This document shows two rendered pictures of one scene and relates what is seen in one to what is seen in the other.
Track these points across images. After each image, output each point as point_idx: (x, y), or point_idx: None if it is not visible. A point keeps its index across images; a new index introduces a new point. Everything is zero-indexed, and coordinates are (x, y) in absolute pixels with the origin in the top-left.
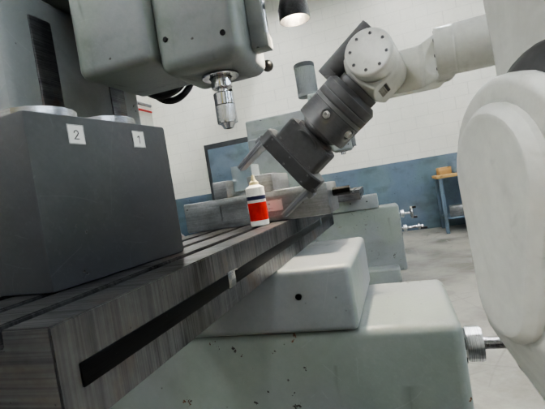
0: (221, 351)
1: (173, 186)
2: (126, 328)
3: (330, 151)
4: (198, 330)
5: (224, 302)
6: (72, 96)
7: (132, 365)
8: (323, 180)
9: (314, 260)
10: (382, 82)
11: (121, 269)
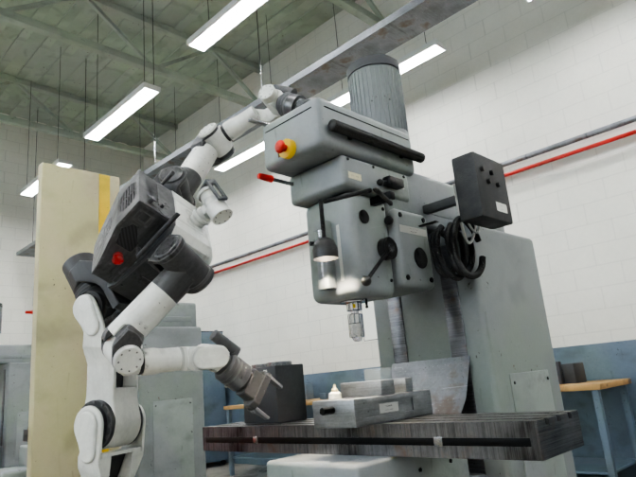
0: None
1: (276, 392)
2: (215, 435)
3: (242, 390)
4: (236, 450)
5: (250, 447)
6: (409, 300)
7: (215, 445)
8: (247, 405)
9: (303, 457)
10: None
11: (257, 422)
